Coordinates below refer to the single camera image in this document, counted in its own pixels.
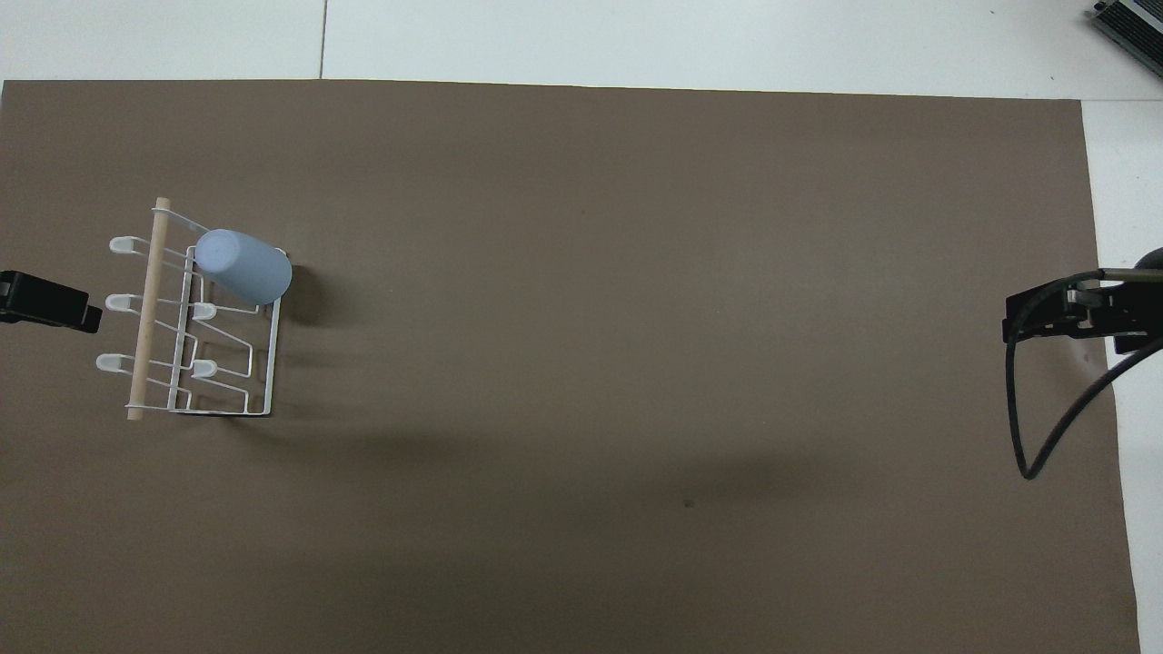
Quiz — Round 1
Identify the black cable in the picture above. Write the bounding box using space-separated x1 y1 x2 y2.
1003 267 1163 481

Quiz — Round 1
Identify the white wire cup holder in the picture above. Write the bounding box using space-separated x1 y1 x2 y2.
95 197 285 421

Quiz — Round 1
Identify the grey ribbed metal device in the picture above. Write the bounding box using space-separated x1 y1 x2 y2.
1089 0 1163 55

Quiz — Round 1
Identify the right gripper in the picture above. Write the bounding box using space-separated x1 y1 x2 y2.
1102 245 1163 356

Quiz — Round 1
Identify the light blue cup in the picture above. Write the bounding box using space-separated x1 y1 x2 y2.
194 228 293 307

